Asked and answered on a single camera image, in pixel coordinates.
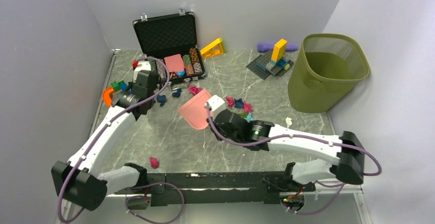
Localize pink dustpan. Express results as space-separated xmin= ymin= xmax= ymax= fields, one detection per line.
xmin=177 ymin=89 xmax=212 ymax=130

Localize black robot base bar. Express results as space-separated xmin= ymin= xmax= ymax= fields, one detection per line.
xmin=116 ymin=171 xmax=314 ymax=207

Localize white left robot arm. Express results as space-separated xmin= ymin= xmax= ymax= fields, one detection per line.
xmin=51 ymin=70 xmax=160 ymax=211

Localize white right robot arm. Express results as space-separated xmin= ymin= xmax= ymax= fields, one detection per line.
xmin=207 ymin=110 xmax=365 ymax=191

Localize green paper scrap centre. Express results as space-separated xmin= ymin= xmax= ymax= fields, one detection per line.
xmin=238 ymin=112 xmax=248 ymax=118

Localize light blue scrap right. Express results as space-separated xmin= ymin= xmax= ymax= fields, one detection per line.
xmin=245 ymin=113 xmax=253 ymax=122

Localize dark blue scrap centre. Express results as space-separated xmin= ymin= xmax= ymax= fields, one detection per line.
xmin=234 ymin=98 xmax=245 ymax=109

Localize pink scrap centre left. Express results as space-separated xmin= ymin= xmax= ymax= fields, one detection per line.
xmin=226 ymin=96 xmax=235 ymax=108

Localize pink scrap centre right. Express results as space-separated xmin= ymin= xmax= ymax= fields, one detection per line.
xmin=243 ymin=103 xmax=253 ymax=113

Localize pink paper scrap by case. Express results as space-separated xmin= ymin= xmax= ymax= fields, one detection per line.
xmin=188 ymin=85 xmax=202 ymax=95

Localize white twisted paper scrap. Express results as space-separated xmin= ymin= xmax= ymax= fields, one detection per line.
xmin=285 ymin=117 xmax=293 ymax=128

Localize dark blue scrap by case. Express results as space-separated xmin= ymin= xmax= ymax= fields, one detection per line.
xmin=172 ymin=89 xmax=182 ymax=98

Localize grey brick baseplate model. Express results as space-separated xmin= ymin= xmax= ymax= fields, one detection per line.
xmin=246 ymin=52 xmax=294 ymax=80

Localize dark blue scrap far left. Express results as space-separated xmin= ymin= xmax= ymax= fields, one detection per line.
xmin=156 ymin=95 xmax=167 ymax=107

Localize yellow triangular toy block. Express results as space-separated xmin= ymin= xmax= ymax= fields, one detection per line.
xmin=200 ymin=38 xmax=226 ymax=58

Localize pink playing card deck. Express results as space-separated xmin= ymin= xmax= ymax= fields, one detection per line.
xmin=164 ymin=54 xmax=185 ymax=72

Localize purple cylinder toy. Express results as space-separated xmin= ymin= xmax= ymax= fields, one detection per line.
xmin=256 ymin=43 xmax=298 ymax=53

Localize pink paper scrap near edge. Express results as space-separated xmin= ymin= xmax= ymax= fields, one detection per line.
xmin=149 ymin=157 xmax=160 ymax=169

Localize yellow orange brick tower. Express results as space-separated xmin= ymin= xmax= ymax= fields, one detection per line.
xmin=270 ymin=38 xmax=287 ymax=64

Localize black poker chip case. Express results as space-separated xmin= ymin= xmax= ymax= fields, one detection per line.
xmin=132 ymin=9 xmax=207 ymax=85

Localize green and blue toy bricks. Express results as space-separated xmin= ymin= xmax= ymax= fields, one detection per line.
xmin=110 ymin=80 xmax=127 ymax=92

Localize olive green waste basket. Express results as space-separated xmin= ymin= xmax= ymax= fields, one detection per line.
xmin=287 ymin=33 xmax=370 ymax=113

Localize orange horseshoe toy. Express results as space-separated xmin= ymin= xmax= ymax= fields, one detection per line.
xmin=102 ymin=87 xmax=115 ymax=107

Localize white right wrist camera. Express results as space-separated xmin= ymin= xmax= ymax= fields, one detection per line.
xmin=205 ymin=95 xmax=226 ymax=115

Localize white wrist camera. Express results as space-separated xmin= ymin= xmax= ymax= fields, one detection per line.
xmin=132 ymin=59 xmax=152 ymax=82
xmin=205 ymin=95 xmax=226 ymax=115

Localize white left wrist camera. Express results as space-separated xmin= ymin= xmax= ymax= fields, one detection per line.
xmin=132 ymin=59 xmax=152 ymax=82

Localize aluminium frame rail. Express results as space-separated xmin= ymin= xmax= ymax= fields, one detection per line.
xmin=56 ymin=49 xmax=121 ymax=224

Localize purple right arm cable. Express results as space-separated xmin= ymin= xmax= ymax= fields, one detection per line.
xmin=205 ymin=104 xmax=382 ymax=216

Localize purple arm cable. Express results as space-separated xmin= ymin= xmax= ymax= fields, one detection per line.
xmin=57 ymin=56 xmax=171 ymax=223
xmin=205 ymin=104 xmax=382 ymax=216

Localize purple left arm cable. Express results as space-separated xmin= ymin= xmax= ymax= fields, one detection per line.
xmin=57 ymin=56 xmax=171 ymax=223

